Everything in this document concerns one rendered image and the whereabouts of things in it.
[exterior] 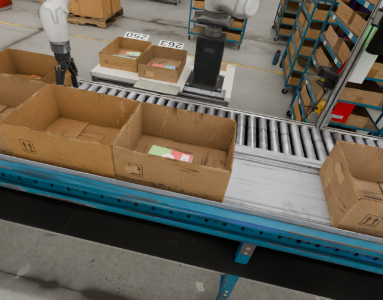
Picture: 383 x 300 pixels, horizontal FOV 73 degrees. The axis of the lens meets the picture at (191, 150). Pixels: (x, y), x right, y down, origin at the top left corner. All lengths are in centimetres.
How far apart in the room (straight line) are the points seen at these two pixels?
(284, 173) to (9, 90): 124
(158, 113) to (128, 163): 29
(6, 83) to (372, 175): 158
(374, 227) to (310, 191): 23
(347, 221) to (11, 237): 186
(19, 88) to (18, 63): 68
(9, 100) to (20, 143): 40
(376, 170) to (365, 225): 32
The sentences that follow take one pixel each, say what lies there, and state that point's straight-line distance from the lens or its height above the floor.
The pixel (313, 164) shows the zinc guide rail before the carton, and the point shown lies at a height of 89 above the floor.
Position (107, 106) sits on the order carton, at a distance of 116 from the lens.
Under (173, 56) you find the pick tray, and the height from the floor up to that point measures 78.
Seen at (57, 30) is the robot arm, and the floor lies 117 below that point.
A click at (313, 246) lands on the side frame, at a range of 105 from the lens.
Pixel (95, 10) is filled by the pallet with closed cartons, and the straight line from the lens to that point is 545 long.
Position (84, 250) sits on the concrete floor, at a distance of 187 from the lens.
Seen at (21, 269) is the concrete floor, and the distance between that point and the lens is 193.
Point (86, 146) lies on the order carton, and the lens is 92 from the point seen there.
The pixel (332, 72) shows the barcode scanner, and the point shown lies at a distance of 166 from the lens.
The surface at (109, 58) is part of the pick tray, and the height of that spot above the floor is 82.
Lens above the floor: 161
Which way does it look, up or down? 41 degrees down
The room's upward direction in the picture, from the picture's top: 8 degrees clockwise
